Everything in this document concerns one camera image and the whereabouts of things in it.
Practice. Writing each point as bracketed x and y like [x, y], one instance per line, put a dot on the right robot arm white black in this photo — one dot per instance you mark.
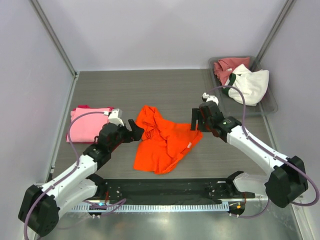
[284, 177]

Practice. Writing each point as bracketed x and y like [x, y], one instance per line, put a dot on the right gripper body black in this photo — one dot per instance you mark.
[205, 123]

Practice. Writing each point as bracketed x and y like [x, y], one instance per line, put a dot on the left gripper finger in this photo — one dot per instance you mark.
[132, 124]
[136, 133]

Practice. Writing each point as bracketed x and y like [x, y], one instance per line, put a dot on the slotted cable duct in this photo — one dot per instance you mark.
[127, 208]

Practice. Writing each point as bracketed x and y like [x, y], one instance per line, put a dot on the white t shirt green collar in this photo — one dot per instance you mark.
[253, 85]

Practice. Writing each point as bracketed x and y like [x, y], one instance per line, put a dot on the aluminium corner post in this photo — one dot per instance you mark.
[52, 35]
[279, 21]

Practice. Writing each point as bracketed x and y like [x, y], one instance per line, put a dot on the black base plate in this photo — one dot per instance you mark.
[173, 192]

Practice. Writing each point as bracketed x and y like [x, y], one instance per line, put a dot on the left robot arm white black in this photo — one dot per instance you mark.
[43, 206]

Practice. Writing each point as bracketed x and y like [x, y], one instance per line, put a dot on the folded light pink t shirt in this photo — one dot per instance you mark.
[83, 125]

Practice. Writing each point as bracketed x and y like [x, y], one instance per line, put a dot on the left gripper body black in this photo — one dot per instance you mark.
[123, 136]

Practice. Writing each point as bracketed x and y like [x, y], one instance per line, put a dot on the right aluminium corner post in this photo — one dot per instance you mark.
[279, 21]

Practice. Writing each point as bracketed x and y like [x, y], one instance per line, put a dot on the dusty red t shirt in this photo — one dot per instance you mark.
[225, 66]

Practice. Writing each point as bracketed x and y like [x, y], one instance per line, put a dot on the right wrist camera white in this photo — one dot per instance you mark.
[208, 97]

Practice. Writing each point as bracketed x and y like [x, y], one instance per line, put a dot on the orange t shirt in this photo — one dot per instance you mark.
[164, 143]

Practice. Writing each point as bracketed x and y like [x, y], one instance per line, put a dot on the folded magenta t shirt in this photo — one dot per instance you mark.
[85, 107]

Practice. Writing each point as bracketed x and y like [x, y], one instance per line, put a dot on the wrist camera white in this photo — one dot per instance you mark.
[115, 117]
[208, 97]

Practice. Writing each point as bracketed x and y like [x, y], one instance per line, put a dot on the left aluminium corner post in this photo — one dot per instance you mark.
[52, 35]

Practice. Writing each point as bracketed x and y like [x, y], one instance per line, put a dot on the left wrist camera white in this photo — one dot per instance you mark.
[115, 117]

